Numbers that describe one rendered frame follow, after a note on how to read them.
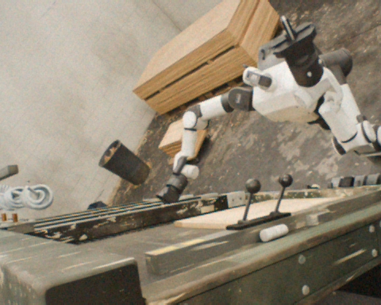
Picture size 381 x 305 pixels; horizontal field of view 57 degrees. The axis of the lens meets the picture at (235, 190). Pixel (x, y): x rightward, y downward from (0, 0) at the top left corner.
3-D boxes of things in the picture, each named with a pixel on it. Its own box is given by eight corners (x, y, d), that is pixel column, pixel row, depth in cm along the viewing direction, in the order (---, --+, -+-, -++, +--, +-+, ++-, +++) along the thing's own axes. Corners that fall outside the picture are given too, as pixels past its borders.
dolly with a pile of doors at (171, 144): (214, 132, 469) (193, 113, 447) (201, 164, 447) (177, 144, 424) (188, 141, 513) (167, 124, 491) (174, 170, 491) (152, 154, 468)
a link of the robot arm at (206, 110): (178, 106, 168) (216, 91, 156) (195, 110, 179) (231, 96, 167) (183, 129, 168) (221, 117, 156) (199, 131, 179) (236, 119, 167)
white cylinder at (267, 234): (268, 242, 83) (290, 235, 88) (267, 230, 83) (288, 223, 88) (259, 241, 85) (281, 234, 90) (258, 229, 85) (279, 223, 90)
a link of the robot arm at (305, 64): (320, 33, 87) (332, 67, 96) (308, 15, 92) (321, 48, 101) (275, 60, 91) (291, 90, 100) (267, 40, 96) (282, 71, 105)
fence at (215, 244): (381, 200, 130) (380, 190, 130) (159, 275, 67) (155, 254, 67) (368, 201, 134) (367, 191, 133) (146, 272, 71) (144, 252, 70)
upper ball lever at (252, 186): (252, 229, 86) (266, 181, 81) (241, 232, 84) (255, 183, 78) (242, 221, 89) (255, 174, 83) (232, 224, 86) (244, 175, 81)
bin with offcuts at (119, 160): (157, 160, 557) (124, 136, 522) (143, 187, 535) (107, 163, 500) (141, 165, 594) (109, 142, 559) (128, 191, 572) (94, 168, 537)
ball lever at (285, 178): (283, 220, 94) (298, 175, 89) (274, 222, 92) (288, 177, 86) (273, 213, 97) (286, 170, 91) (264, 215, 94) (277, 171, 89)
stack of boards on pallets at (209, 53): (286, 24, 505) (252, -22, 462) (265, 74, 460) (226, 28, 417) (186, 80, 681) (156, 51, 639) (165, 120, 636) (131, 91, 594)
